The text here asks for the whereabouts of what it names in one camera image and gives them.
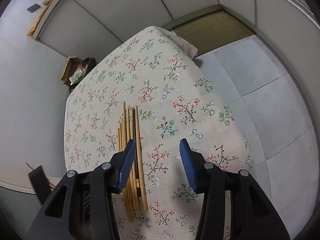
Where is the yellow bag on counter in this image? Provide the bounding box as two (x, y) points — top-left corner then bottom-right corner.
(27, 0), (54, 36)

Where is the black trash bin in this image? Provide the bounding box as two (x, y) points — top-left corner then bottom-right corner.
(84, 57), (98, 69)

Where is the longest wooden chopstick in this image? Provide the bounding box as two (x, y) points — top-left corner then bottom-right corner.
(121, 102), (135, 222)

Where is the olive floor mat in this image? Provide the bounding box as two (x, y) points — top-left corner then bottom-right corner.
(172, 10), (255, 56)

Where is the floral tablecloth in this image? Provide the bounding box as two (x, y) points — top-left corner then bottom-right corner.
(65, 27), (253, 239)

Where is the short wooden chopstick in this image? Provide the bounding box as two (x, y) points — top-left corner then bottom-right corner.
(117, 127), (129, 219)
(121, 120), (133, 222)
(119, 123), (131, 222)

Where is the cardboard box with trash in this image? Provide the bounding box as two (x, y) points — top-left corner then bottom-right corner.
(61, 57), (86, 86)

